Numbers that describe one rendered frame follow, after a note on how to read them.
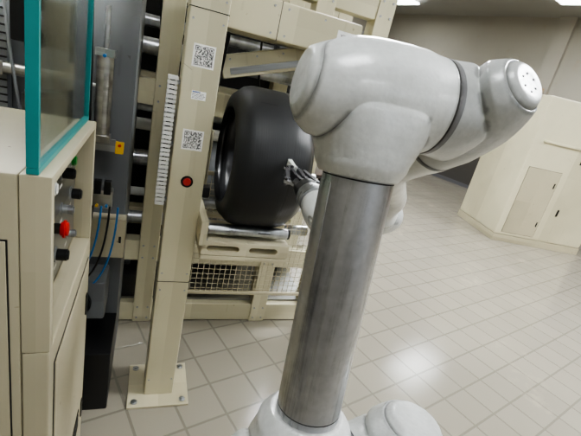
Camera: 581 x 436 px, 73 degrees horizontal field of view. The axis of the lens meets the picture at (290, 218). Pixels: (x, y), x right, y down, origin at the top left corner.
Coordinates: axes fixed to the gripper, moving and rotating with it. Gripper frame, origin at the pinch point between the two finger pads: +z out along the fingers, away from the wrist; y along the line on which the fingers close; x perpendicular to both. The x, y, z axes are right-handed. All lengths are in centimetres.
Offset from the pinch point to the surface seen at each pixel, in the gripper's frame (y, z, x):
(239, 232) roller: 9.6, 10.2, 34.3
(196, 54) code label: 34.1, 26.2, -25.1
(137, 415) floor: 40, -5, 123
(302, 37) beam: -10, 54, -37
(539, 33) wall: -659, 576, -134
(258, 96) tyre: 11.0, 21.9, -16.5
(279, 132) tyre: 4.2, 9.1, -8.4
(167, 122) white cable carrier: 41.0, 23.9, -0.6
